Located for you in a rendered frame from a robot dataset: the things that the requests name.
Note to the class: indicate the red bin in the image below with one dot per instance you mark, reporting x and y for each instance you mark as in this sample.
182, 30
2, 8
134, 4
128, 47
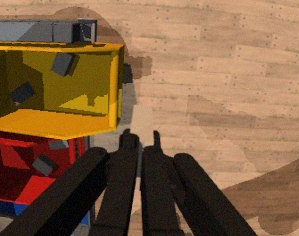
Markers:
20, 182

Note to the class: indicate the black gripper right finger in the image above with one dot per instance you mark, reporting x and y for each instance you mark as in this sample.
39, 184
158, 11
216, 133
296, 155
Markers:
205, 208

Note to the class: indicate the yellow bin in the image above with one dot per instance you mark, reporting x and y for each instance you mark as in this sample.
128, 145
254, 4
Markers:
82, 103

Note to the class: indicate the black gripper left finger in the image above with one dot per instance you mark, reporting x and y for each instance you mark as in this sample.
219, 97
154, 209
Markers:
59, 209

